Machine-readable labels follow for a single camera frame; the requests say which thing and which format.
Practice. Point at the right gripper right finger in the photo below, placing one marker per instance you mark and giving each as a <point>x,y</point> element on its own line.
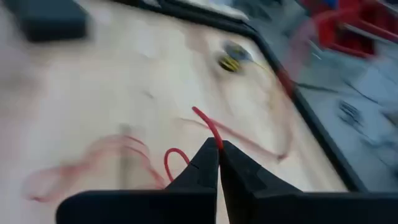
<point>264,202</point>

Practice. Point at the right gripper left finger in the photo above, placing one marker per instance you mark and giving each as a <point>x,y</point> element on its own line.
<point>186,202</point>

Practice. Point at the plain black spool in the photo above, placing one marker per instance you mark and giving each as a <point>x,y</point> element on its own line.
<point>237,51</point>

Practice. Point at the metal rack red bins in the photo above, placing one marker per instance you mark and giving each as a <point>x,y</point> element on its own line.
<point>342,28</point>

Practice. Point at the black zip case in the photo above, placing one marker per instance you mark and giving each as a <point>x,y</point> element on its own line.
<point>46,18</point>

